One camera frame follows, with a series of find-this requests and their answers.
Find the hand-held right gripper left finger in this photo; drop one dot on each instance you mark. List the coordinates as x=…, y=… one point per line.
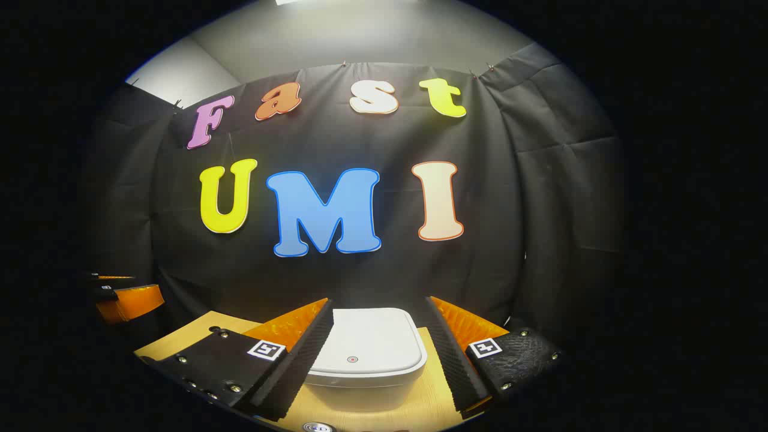
x=300, y=372

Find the wooden desktop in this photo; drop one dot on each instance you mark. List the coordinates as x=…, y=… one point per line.
x=186, y=339

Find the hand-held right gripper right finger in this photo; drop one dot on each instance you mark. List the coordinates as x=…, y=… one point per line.
x=453, y=372

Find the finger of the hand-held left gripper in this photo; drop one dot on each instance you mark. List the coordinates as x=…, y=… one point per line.
x=111, y=282
x=135, y=303

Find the white desktop garbage bin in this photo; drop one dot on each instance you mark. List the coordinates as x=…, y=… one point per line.
x=366, y=342

